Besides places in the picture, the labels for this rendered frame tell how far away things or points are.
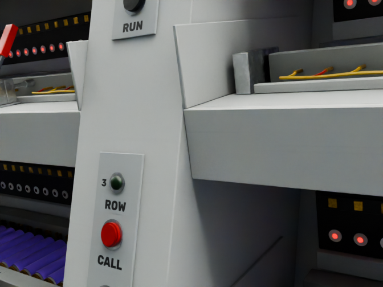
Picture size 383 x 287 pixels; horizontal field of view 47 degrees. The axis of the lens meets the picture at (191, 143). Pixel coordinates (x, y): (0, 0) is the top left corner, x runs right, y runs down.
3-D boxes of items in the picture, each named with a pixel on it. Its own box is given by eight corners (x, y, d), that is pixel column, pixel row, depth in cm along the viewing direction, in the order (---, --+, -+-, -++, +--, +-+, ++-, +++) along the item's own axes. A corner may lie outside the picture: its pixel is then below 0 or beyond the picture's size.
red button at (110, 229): (115, 249, 28) (118, 224, 28) (98, 245, 29) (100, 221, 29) (126, 247, 29) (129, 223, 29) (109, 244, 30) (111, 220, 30)
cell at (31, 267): (80, 258, 51) (32, 286, 46) (70, 255, 52) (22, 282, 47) (77, 243, 51) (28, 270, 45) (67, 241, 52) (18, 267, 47)
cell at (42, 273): (92, 261, 50) (44, 290, 45) (81, 258, 51) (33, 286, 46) (89, 246, 49) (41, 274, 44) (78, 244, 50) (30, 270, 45)
